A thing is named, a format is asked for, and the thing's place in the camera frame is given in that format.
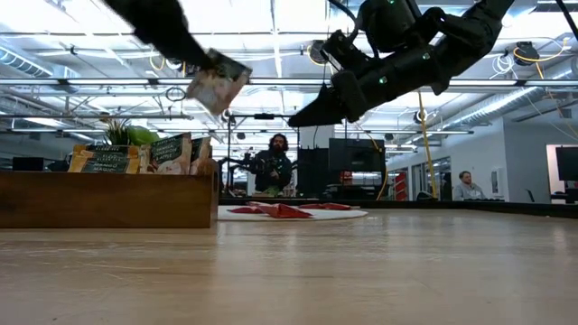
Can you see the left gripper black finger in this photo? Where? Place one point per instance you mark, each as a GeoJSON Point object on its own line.
{"type": "Point", "coordinates": [162, 27]}

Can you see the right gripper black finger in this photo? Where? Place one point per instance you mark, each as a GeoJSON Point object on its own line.
{"type": "Point", "coordinates": [323, 113]}

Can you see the red strawberry tea packet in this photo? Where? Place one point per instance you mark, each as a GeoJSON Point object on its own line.
{"type": "Point", "coordinates": [244, 210]}
{"type": "Point", "coordinates": [327, 207]}
{"type": "Point", "coordinates": [284, 212]}

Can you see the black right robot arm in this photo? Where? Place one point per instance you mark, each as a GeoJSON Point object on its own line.
{"type": "Point", "coordinates": [474, 27]}

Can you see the black monitor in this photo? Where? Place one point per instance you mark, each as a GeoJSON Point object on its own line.
{"type": "Point", "coordinates": [357, 155]}

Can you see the person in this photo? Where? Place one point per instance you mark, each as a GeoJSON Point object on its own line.
{"type": "Point", "coordinates": [467, 189]}
{"type": "Point", "coordinates": [273, 169]}

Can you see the white round placemat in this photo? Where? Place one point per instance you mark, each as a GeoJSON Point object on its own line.
{"type": "Point", "coordinates": [343, 215]}

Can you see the succulent in patterned white pot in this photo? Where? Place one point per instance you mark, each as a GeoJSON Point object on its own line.
{"type": "Point", "coordinates": [142, 135]}

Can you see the wooden three-compartment tray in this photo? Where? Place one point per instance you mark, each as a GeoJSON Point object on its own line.
{"type": "Point", "coordinates": [113, 203]}

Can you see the black television screen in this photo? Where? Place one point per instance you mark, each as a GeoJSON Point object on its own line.
{"type": "Point", "coordinates": [567, 163]}

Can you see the black camera rig frame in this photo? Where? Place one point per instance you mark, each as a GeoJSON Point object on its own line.
{"type": "Point", "coordinates": [264, 116]}

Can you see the silver ventilation duct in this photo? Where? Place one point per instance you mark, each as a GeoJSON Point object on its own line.
{"type": "Point", "coordinates": [496, 106]}

